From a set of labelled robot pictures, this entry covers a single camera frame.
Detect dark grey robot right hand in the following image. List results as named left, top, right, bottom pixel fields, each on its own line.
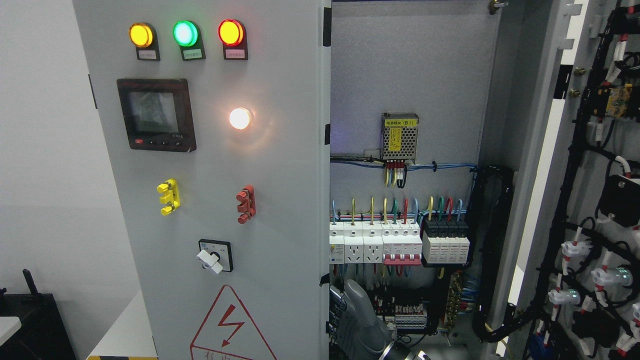
left=327, top=279, right=392, bottom=360

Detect grey cabinet door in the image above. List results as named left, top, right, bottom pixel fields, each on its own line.
left=73, top=0, right=331, bottom=360
left=473, top=0, right=639, bottom=360

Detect row of small relays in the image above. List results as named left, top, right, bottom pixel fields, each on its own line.
left=372, top=315, right=397, bottom=344

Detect black white surge protector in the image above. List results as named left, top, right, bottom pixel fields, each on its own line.
left=422, top=218, right=471, bottom=267

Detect red electric warning sticker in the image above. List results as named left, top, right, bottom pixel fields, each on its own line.
left=189, top=285, right=277, bottom=360

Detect metal mesh power supply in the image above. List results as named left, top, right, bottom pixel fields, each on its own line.
left=380, top=112, right=419, bottom=161

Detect white glowing indicator lamp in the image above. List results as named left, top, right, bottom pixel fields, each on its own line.
left=228, top=107, right=252, bottom=130

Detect black digital power meter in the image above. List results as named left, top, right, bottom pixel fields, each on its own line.
left=117, top=78, right=197, bottom=153

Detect black box lower left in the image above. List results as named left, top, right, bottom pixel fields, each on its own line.
left=0, top=269, right=76, bottom=360

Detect red indicator lamp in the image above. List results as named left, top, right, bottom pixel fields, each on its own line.
left=218, top=18, right=249, bottom=60

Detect green indicator lamp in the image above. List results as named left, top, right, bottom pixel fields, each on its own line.
left=173, top=20, right=206, bottom=61

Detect yellow indicator lamp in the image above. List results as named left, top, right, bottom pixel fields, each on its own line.
left=128, top=22, right=161, bottom=61

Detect white din rail sockets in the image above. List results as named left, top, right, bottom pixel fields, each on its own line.
left=328, top=221, right=384, bottom=265

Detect red handled circuit breaker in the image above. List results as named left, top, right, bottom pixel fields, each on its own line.
left=382, top=221, right=423, bottom=266

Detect white rotary selector switch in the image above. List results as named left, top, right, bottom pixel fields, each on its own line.
left=196, top=239, right=234, bottom=275

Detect red terminal post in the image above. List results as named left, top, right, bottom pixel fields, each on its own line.
left=236, top=184, right=256, bottom=224

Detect black right cable harness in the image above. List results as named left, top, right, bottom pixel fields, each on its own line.
left=467, top=165, right=516, bottom=344

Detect yellow terminal post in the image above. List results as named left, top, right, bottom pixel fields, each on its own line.
left=157, top=178, right=181, bottom=216

